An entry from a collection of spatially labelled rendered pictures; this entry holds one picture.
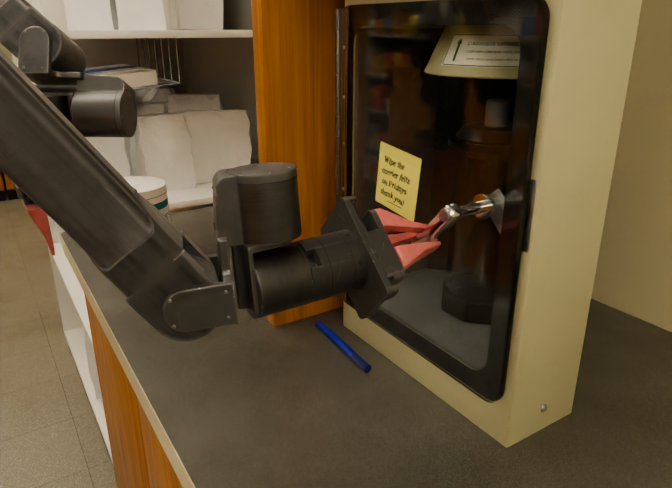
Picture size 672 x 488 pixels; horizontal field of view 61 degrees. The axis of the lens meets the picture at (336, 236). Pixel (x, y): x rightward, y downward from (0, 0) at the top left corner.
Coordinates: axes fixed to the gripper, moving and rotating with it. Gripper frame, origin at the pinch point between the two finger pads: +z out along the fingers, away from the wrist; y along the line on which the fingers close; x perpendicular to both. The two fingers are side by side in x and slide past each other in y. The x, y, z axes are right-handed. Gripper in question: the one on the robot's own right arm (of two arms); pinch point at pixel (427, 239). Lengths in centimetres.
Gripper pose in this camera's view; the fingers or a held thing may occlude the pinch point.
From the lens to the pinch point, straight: 58.0
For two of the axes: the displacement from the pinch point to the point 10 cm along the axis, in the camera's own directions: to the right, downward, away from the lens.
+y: -3.9, -8.5, 3.5
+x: -3.4, 4.8, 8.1
